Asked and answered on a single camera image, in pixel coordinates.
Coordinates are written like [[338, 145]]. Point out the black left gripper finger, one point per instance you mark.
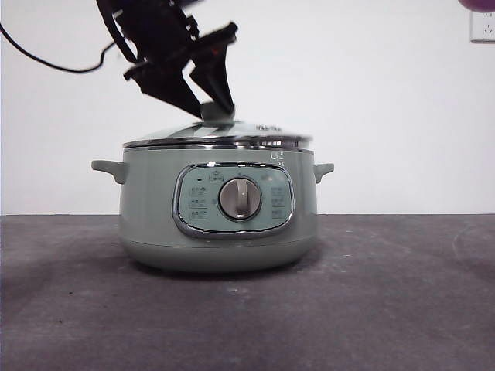
[[166, 87], [216, 73]]

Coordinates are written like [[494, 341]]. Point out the glass lid with green knob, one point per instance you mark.
[[232, 133]]

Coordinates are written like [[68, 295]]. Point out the brown egg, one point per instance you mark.
[[477, 3]]

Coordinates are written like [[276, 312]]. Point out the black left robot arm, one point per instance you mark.
[[151, 27]]

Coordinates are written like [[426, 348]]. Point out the sage green electric pot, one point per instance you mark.
[[154, 232]]

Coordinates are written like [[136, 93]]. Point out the white wall socket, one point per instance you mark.
[[483, 27]]

